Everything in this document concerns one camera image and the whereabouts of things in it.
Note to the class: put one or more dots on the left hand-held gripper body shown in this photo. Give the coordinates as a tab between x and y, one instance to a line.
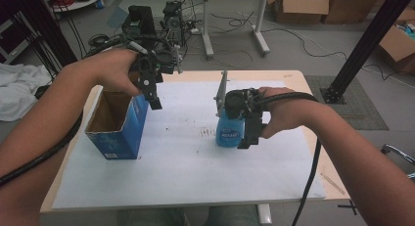
153	61

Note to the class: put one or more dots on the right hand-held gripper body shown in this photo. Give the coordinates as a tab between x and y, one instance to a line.
241	103

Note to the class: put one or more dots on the blue plastic bottle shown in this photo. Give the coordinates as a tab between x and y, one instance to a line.
228	134

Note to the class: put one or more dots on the blue cardboard box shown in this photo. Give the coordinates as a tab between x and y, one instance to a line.
122	138

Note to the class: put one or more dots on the person's right hand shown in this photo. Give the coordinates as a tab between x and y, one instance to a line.
290	112

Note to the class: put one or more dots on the person's left hand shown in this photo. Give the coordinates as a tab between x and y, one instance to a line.
107	67

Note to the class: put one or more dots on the black computer tower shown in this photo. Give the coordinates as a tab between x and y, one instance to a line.
142	20

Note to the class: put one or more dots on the white power strip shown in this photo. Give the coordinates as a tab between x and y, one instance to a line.
194	31

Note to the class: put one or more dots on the white paper sheet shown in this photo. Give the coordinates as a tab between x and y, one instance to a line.
195	177

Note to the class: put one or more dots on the white table leg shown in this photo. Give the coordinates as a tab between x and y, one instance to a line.
264	214

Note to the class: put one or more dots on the round white table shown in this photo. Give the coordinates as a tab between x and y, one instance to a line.
81	2

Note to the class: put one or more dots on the thin wooden stick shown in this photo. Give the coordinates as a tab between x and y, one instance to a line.
332	183

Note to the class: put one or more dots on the grey floor mat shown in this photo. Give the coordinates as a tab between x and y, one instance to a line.
362	112

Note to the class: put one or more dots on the closed brown cardboard box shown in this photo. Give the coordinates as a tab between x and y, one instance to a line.
303	7

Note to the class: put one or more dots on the black tape cross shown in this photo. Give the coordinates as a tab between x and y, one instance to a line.
349	207

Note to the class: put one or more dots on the white cloth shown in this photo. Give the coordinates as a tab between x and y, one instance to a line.
19	89

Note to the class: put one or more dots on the chrome chair base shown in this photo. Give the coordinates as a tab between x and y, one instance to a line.
398	152

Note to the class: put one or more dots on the tall brown cardboard box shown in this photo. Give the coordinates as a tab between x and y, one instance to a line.
352	6

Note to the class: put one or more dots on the open brown cardboard box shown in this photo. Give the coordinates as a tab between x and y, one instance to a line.
399	46

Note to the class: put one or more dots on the open-frame computer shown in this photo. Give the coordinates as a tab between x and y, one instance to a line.
173	22

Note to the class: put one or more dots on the black metal post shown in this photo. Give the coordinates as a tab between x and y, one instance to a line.
368	40

